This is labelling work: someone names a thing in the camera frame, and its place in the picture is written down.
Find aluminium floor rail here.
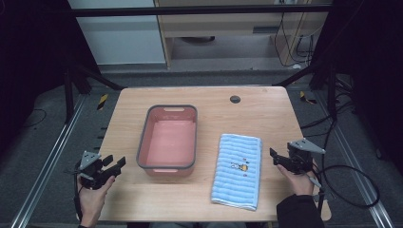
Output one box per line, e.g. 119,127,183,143
316,91,394,228
10,94,87,228

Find white cabinet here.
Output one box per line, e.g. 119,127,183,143
67,0,167,67

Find black horizontal frame bar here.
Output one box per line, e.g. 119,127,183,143
67,5,333,17

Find black curtain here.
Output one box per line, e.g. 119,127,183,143
312,0,403,177
0,0,100,156

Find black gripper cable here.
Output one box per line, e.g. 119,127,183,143
312,164,381,210
73,161,85,222

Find light wooden desk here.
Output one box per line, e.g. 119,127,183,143
154,0,334,69

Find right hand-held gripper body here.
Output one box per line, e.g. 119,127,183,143
286,138,327,176

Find hanging black cables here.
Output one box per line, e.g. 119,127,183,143
273,11,316,68

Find black floor cables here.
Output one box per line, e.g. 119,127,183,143
299,75,360,139

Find pink plastic basin grey rim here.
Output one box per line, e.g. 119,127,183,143
136,104,199,177

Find person's right hand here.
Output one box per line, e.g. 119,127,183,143
276,163,318,197

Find yellow black tape marker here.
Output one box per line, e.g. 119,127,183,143
96,93,109,111
298,90,317,105

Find person's left hand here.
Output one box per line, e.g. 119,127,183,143
76,175,117,228

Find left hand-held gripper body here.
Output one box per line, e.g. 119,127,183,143
76,150,111,191

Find thin black floor cable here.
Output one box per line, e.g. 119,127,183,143
23,108,48,128

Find black metal stand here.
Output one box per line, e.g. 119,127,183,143
273,61,338,122
63,63,125,125

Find blue striped towel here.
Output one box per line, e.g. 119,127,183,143
210,133,263,212

